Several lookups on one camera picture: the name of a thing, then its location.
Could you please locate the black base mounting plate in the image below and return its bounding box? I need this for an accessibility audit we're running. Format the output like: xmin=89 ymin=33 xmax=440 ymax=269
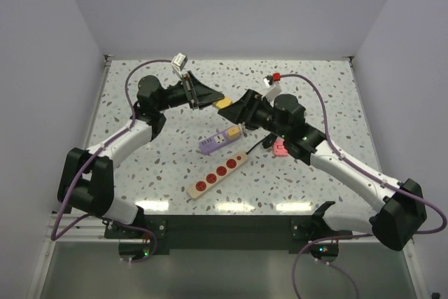
xmin=103 ymin=215 xmax=351 ymax=257

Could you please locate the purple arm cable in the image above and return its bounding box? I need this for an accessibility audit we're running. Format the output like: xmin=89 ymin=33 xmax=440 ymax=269
xmin=279 ymin=73 xmax=447 ymax=299
xmin=50 ymin=57 xmax=176 ymax=242

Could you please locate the black power cord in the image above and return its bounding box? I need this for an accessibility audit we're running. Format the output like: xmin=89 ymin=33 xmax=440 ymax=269
xmin=245 ymin=132 xmax=277 ymax=155

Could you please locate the orange yellow charger plug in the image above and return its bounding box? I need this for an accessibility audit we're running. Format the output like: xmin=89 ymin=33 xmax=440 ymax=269
xmin=226 ymin=126 xmax=241 ymax=141

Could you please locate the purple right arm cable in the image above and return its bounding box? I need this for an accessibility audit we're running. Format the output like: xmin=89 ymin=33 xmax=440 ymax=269
xmin=279 ymin=73 xmax=447 ymax=299

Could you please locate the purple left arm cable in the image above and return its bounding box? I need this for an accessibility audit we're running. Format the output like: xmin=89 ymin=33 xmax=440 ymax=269
xmin=50 ymin=57 xmax=176 ymax=242

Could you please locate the olive yellow charger plug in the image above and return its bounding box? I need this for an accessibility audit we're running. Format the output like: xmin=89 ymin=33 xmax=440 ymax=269
xmin=213 ymin=97 xmax=232 ymax=110

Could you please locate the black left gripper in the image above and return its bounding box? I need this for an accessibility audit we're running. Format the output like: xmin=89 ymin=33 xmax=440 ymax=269
xmin=155 ymin=71 xmax=223 ymax=112

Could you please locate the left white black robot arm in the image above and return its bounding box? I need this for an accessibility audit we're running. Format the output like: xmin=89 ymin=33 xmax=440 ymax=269
xmin=57 ymin=72 xmax=224 ymax=237

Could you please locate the beige red power strip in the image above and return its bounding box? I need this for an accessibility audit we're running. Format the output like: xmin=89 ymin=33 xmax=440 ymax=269
xmin=187 ymin=151 xmax=249 ymax=200

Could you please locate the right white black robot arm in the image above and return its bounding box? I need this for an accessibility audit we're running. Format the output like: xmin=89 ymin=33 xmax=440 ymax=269
xmin=218 ymin=90 xmax=427 ymax=251

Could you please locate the aluminium front frame rail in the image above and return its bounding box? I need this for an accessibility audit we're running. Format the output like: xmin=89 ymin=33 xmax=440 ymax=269
xmin=43 ymin=211 xmax=416 ymax=244

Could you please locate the purple power strip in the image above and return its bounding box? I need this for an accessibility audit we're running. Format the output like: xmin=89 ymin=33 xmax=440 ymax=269
xmin=199 ymin=126 xmax=242 ymax=155

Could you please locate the pink square adapter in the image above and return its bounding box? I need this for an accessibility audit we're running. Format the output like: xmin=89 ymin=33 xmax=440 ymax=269
xmin=272 ymin=139 xmax=288 ymax=157

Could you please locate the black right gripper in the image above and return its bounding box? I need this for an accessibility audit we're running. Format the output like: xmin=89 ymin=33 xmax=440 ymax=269
xmin=218 ymin=89 xmax=288 ymax=139

